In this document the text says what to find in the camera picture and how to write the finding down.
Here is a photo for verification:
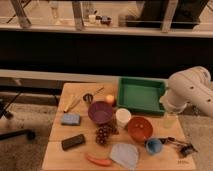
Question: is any blue sponge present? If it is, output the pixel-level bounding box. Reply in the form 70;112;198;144
61;114;80;125

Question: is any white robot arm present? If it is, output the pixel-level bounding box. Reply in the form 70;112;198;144
159;66;213;128

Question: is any red bowl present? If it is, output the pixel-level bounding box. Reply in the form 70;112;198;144
127;117;153;142

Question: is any purple bowl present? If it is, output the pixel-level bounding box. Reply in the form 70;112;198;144
88;101;113;124

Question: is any blue cup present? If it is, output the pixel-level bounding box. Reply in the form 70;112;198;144
145;138;162;155

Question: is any green plastic tray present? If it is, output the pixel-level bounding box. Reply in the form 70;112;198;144
117;77;166;116

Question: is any white cup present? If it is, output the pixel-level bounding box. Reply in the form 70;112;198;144
115;108;131;128

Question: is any light blue cloth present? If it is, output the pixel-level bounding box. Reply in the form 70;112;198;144
110;143;139;171

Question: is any orange ball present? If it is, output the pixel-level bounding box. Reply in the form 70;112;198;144
105;95;115;105

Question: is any bunch of dark grapes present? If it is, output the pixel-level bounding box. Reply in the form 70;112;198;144
95;124;118;145

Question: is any orange carrot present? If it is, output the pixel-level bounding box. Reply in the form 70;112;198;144
85;154;112;167

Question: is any black rectangular block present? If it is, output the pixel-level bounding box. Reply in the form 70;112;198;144
61;134;85;150

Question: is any black chair base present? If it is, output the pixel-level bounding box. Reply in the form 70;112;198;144
0;93;36;140

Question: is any black cable clutter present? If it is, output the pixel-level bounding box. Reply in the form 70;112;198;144
160;137;197;158

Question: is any metal measuring cup wooden handle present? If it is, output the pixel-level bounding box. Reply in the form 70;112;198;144
83;87;103;104

